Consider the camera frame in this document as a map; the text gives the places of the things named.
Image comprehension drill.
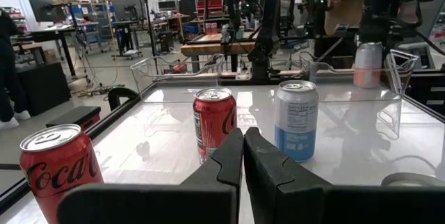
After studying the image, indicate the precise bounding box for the silver and blue soda can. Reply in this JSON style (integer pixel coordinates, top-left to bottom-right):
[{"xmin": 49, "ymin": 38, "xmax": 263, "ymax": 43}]
[{"xmin": 273, "ymin": 79, "xmax": 320, "ymax": 163}]

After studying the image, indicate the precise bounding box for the black floor cabinet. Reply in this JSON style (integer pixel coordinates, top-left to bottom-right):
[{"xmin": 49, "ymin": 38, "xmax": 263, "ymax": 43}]
[{"xmin": 17, "ymin": 62, "xmax": 72, "ymax": 117}]

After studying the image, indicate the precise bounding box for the red Coca-Cola Zero can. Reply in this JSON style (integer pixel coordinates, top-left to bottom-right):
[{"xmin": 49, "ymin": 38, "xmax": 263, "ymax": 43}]
[
  {"xmin": 19, "ymin": 123, "xmax": 105, "ymax": 224},
  {"xmin": 193, "ymin": 86, "xmax": 238, "ymax": 165}
]

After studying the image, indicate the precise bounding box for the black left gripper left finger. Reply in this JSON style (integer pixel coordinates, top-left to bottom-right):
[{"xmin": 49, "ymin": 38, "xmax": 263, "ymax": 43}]
[{"xmin": 56, "ymin": 127, "xmax": 245, "ymax": 224}]

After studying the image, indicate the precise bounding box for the clear plastic bin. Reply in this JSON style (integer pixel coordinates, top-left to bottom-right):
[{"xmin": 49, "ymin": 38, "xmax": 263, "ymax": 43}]
[
  {"xmin": 130, "ymin": 53, "xmax": 227, "ymax": 96},
  {"xmin": 298, "ymin": 48, "xmax": 421, "ymax": 98}
]

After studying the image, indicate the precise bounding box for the black computer monitor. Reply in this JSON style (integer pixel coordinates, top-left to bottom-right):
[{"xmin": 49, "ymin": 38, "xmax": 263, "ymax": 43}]
[{"xmin": 25, "ymin": 0, "xmax": 67, "ymax": 24}]

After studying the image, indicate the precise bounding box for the black aluminium table frame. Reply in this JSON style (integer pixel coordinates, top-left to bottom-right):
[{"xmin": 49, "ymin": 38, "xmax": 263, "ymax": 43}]
[{"xmin": 0, "ymin": 67, "xmax": 445, "ymax": 216}]

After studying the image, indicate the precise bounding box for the black arched bracket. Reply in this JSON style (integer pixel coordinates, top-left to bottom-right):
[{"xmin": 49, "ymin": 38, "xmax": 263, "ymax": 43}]
[{"xmin": 107, "ymin": 87, "xmax": 140, "ymax": 112}]

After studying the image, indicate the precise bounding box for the black drawer cabinet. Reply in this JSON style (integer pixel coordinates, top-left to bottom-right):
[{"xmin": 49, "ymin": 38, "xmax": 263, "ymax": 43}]
[{"xmin": 405, "ymin": 67, "xmax": 445, "ymax": 118}]

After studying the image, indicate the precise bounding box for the silver and pink soda can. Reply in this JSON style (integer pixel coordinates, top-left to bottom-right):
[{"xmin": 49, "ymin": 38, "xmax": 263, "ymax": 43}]
[{"xmin": 353, "ymin": 41, "xmax": 385, "ymax": 90}]

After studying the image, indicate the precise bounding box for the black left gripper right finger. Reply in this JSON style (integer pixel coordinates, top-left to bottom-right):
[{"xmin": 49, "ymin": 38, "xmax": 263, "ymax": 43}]
[{"xmin": 243, "ymin": 127, "xmax": 445, "ymax": 224}]

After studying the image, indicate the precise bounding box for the thin black stand pole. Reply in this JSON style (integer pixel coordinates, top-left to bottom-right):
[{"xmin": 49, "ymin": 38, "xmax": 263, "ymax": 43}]
[{"xmin": 141, "ymin": 0, "xmax": 160, "ymax": 76}]

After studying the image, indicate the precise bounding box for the red storage bin rack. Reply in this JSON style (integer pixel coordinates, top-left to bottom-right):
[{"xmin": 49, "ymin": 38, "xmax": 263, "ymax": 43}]
[{"xmin": 195, "ymin": 0, "xmax": 224, "ymax": 19}]

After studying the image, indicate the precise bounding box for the person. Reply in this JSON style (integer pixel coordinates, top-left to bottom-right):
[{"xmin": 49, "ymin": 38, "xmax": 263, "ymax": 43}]
[
  {"xmin": 318, "ymin": 0, "xmax": 369, "ymax": 37},
  {"xmin": 0, "ymin": 8, "xmax": 31, "ymax": 131}
]

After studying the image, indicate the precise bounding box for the wooden workbench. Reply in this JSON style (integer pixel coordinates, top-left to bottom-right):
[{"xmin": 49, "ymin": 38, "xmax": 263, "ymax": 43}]
[{"xmin": 179, "ymin": 31, "xmax": 260, "ymax": 74}]

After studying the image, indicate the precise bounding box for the red and black rolling stool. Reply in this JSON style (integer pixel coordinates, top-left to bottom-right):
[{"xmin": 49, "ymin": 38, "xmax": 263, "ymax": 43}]
[{"xmin": 44, "ymin": 105, "xmax": 102, "ymax": 133}]

